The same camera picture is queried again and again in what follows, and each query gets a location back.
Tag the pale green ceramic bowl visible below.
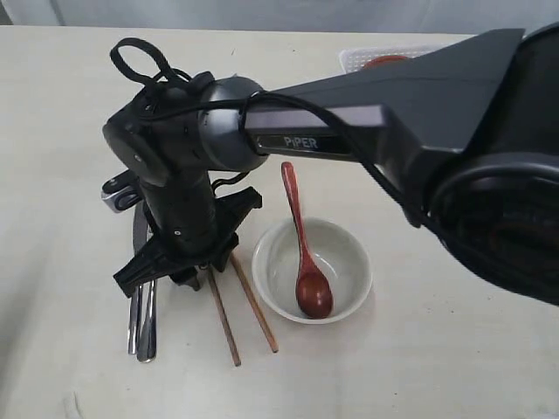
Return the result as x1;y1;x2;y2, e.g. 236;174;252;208
252;217;373;325

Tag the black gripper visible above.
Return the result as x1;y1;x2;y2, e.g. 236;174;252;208
114;174;262;298

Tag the brown wooden chopstick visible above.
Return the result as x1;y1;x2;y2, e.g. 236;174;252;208
231;253;279;354
208;267;241;367

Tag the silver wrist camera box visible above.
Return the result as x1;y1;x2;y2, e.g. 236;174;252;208
100;170;142;213

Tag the dark brown round plate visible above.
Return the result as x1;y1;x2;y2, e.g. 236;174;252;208
362;55;408;70

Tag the white perforated plastic basket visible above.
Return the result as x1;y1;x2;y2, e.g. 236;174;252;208
338;43;451;73

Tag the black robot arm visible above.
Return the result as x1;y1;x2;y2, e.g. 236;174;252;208
102;25;558;305

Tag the silver metal fork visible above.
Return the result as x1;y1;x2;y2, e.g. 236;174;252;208
136;280;157;363

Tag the dark brown wooden spoon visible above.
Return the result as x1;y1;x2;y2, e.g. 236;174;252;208
281;161;334;319

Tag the silver metal table knife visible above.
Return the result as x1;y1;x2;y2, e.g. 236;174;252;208
128;203;148;355

